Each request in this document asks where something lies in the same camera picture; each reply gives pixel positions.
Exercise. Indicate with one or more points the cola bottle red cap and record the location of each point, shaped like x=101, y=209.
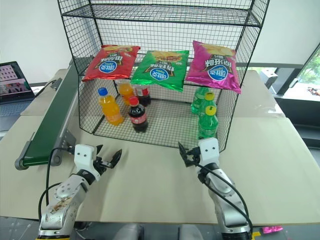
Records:
x=145, y=97
x=137, y=117

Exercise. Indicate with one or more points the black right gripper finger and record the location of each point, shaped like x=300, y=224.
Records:
x=189, y=161
x=184, y=150

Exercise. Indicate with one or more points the magenta wrapper scrap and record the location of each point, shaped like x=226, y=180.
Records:
x=272, y=229

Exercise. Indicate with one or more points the green soda bottle yellow cap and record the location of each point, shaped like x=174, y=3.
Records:
x=209, y=97
x=207, y=122

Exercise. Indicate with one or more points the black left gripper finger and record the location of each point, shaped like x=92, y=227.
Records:
x=115, y=159
x=99, y=151

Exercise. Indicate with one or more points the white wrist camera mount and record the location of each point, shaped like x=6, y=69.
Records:
x=210, y=148
x=83, y=157

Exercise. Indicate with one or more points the dark grey rounded shape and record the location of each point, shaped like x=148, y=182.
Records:
x=128, y=232

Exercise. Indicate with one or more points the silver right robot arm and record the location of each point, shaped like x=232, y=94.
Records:
x=225, y=200

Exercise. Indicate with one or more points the green potato chip bag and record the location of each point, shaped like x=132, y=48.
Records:
x=160, y=73

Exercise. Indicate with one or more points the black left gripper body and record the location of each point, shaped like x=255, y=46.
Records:
x=101, y=163

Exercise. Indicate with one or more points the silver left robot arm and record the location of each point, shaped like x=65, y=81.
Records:
x=62, y=200

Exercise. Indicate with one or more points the open laptop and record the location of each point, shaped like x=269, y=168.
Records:
x=12, y=80

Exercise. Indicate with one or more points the green conveyor belt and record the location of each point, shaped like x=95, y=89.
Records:
x=50, y=120

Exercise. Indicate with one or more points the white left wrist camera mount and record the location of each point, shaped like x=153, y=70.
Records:
x=83, y=157

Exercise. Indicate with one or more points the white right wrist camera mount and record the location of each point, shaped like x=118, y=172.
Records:
x=210, y=148

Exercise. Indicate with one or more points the orange soda bottle blue cap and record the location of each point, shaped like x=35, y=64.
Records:
x=111, y=110

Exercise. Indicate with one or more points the magenta potato chip bag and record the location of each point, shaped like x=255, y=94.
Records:
x=215, y=68

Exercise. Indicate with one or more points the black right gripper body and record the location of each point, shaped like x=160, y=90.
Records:
x=195, y=156

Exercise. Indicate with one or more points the red potato chip bag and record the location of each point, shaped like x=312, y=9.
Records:
x=110, y=65

